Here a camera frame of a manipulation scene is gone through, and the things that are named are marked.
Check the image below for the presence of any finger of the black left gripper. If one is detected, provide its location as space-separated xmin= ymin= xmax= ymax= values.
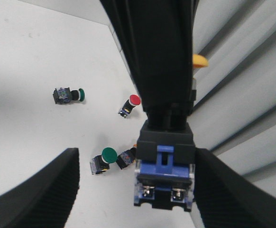
xmin=101 ymin=0 xmax=198 ymax=115

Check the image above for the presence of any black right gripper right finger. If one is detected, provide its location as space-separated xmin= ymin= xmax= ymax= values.
xmin=194 ymin=148 xmax=276 ymax=228

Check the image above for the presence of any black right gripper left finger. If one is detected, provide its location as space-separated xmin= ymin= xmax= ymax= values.
xmin=0 ymin=148 xmax=79 ymax=228

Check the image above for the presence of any yellow push button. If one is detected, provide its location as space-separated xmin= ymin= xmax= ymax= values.
xmin=116 ymin=144 xmax=137 ymax=170
xmin=133 ymin=53 xmax=209 ymax=212

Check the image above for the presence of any green push button upright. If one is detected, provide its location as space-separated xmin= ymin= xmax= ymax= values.
xmin=90 ymin=147 xmax=117 ymax=175

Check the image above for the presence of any red push button far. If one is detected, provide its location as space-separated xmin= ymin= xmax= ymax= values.
xmin=118 ymin=95 xmax=141 ymax=118

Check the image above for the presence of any white pleated curtain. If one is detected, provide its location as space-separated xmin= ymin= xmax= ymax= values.
xmin=189 ymin=0 xmax=276 ymax=194

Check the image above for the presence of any yellow push button lying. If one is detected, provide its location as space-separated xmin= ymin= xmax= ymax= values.
xmin=116 ymin=144 xmax=137 ymax=170

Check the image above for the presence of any green push button lying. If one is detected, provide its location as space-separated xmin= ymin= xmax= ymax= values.
xmin=53 ymin=87 xmax=85 ymax=105

